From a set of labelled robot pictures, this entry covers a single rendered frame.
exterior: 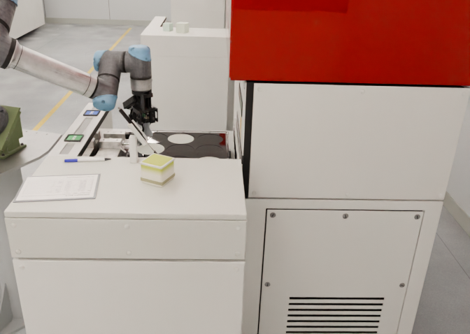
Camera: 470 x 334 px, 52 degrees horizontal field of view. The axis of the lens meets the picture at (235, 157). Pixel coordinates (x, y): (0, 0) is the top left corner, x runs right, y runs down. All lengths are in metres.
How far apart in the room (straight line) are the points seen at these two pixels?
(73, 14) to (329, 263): 8.70
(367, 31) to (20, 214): 1.08
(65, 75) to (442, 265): 2.22
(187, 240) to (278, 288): 0.64
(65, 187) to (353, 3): 0.96
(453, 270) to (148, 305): 1.94
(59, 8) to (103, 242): 8.89
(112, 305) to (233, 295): 0.34
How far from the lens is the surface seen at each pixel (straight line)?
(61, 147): 1.72
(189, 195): 1.35
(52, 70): 1.62
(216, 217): 1.27
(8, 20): 1.64
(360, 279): 1.90
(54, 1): 10.08
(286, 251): 1.77
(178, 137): 1.90
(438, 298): 2.73
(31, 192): 1.43
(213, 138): 1.90
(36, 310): 1.54
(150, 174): 1.39
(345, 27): 1.49
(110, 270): 1.39
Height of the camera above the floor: 1.62
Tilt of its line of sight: 25 degrees down
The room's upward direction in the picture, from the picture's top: 2 degrees clockwise
